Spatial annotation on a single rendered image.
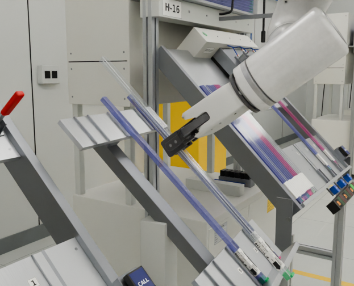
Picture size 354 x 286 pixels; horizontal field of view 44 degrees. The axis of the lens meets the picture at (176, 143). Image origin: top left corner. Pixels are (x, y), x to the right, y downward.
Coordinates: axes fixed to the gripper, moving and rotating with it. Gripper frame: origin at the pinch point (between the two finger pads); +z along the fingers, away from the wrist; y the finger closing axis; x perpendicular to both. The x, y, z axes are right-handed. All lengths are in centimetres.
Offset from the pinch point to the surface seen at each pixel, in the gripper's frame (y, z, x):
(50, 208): 11.6, 21.9, -2.2
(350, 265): -197, 44, 92
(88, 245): 12.4, 18.1, 7.0
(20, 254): -126, 194, -19
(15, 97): 13.8, 14.1, -20.4
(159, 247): -7.9, 20.2, 14.4
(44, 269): 20.9, 20.1, 6.7
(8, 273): 26.1, 21.0, 4.6
